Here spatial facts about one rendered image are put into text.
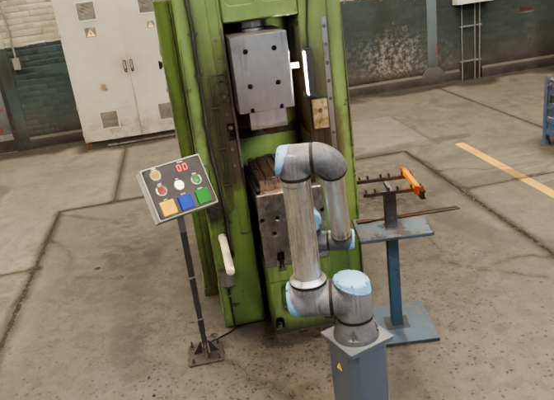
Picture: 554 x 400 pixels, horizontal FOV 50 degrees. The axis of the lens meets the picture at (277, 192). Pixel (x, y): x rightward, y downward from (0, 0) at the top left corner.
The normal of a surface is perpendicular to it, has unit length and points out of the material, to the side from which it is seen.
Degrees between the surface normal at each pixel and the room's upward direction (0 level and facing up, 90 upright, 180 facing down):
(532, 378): 0
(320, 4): 90
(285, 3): 90
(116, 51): 90
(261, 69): 90
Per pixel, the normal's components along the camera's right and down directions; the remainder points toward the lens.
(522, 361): -0.12, -0.93
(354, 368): -0.25, 0.37
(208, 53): 0.18, 0.33
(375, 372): 0.51, 0.25
